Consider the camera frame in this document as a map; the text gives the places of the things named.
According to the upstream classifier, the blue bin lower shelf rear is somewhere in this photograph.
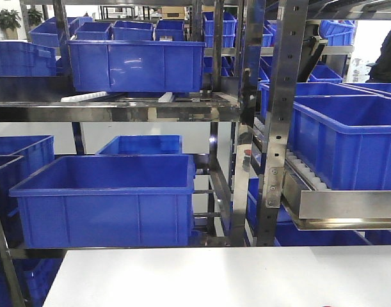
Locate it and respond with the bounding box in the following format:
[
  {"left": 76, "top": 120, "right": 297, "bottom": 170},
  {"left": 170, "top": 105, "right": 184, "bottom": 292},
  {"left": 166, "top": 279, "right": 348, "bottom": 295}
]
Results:
[{"left": 96, "top": 134, "right": 182, "bottom": 155}]

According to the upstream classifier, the blue bin shelf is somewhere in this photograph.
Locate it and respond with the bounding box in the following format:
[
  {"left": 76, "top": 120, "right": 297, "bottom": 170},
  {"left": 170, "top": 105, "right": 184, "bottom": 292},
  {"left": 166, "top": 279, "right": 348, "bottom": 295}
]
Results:
[
  {"left": 96, "top": 134, "right": 182, "bottom": 155},
  {"left": 68, "top": 40, "right": 205, "bottom": 93},
  {"left": 9, "top": 154, "right": 196, "bottom": 249}
]

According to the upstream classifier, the stainless right roller rack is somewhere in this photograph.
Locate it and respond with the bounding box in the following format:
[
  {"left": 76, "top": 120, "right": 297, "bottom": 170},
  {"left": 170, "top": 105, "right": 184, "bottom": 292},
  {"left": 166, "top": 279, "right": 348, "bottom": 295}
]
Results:
[{"left": 255, "top": 1, "right": 391, "bottom": 247}]

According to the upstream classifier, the blue bin lower shelf front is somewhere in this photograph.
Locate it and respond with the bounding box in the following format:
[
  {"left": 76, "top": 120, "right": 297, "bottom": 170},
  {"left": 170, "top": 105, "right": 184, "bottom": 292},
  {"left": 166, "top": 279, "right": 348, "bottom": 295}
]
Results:
[{"left": 9, "top": 154, "right": 196, "bottom": 249}]

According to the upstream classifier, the stainless steel shelf rack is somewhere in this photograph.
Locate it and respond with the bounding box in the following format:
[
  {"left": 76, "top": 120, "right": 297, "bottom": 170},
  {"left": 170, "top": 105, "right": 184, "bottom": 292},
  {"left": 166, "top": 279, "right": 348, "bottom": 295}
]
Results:
[{"left": 0, "top": 0, "right": 257, "bottom": 307}]

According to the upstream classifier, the blue bin behind right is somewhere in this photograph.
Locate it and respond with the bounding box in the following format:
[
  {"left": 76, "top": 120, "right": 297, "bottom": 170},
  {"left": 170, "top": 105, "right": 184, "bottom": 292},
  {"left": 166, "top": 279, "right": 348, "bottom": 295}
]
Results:
[{"left": 258, "top": 81, "right": 380, "bottom": 122}]

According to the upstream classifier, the blue bin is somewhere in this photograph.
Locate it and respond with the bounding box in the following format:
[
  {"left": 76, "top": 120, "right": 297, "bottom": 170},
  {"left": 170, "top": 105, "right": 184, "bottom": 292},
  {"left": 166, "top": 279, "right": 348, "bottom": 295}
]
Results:
[
  {"left": 0, "top": 135, "right": 54, "bottom": 245},
  {"left": 258, "top": 81, "right": 380, "bottom": 122}
]

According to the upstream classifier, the blue bin upper shelf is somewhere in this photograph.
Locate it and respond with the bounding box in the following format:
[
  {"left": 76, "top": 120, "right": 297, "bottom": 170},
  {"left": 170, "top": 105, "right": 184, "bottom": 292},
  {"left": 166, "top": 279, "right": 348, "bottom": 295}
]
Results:
[{"left": 68, "top": 40, "right": 205, "bottom": 93}]

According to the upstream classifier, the large blue bin right rack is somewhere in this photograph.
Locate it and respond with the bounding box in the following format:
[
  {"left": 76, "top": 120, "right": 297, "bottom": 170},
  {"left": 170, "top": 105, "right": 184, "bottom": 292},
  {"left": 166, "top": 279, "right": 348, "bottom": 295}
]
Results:
[{"left": 288, "top": 95, "right": 391, "bottom": 191}]

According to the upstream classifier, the blue bin far left lower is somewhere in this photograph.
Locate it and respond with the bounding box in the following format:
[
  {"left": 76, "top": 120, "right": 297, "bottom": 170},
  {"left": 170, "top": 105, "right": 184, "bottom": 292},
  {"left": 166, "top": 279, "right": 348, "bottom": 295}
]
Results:
[{"left": 0, "top": 135, "right": 54, "bottom": 245}]

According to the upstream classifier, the blue crate upper left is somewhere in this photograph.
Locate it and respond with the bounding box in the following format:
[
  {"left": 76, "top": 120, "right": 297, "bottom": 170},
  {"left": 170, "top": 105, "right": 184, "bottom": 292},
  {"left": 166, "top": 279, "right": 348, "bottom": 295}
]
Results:
[{"left": 0, "top": 40, "right": 57, "bottom": 77}]

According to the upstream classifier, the potted plant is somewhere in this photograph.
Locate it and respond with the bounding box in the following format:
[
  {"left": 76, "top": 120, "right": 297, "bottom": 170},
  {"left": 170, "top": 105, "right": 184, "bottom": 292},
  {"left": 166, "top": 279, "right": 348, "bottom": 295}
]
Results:
[
  {"left": 0, "top": 9, "right": 21, "bottom": 40},
  {"left": 28, "top": 8, "right": 44, "bottom": 27}
]

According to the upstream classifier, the potted plant left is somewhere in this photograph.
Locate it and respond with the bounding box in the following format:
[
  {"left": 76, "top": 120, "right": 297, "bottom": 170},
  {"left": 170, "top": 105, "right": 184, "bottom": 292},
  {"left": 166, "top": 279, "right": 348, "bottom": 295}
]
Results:
[{"left": 0, "top": 9, "right": 21, "bottom": 40}]

